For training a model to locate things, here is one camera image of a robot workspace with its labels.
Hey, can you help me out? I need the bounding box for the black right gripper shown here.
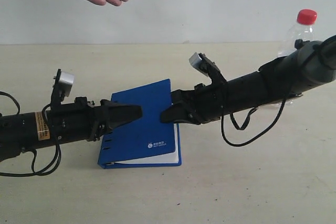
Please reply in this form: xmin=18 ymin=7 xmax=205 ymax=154
xmin=160 ymin=83 xmax=227 ymax=125

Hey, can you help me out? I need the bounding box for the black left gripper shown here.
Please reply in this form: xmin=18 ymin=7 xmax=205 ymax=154
xmin=46 ymin=97 xmax=143 ymax=143

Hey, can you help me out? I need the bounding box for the blue ring binder notebook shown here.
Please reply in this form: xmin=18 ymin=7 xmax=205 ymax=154
xmin=98 ymin=79 xmax=182 ymax=169

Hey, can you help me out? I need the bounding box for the clear plastic water bottle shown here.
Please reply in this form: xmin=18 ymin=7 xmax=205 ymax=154
xmin=270 ymin=9 xmax=318 ymax=108

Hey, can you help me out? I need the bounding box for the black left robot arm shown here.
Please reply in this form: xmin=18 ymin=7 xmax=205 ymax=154
xmin=1 ymin=97 xmax=142 ymax=161

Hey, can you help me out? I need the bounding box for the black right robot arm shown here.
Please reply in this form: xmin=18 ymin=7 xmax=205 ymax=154
xmin=160 ymin=36 xmax=335 ymax=125

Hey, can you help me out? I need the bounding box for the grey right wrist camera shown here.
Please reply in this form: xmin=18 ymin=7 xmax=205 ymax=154
xmin=188 ymin=52 xmax=208 ymax=76

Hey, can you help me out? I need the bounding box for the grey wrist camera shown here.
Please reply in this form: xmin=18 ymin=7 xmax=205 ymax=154
xmin=54 ymin=69 xmax=75 ymax=97
xmin=188 ymin=52 xmax=208 ymax=76

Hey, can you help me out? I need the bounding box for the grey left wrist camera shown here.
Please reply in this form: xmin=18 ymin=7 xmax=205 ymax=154
xmin=54 ymin=69 xmax=75 ymax=97

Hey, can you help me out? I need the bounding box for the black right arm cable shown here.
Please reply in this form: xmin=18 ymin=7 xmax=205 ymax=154
xmin=220 ymin=100 xmax=287 ymax=147

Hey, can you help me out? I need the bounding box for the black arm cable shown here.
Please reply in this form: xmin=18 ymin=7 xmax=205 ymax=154
xmin=0 ymin=91 xmax=62 ymax=176
xmin=220 ymin=100 xmax=287 ymax=147

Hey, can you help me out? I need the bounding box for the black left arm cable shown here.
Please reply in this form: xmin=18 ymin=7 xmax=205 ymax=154
xmin=0 ymin=91 xmax=62 ymax=176

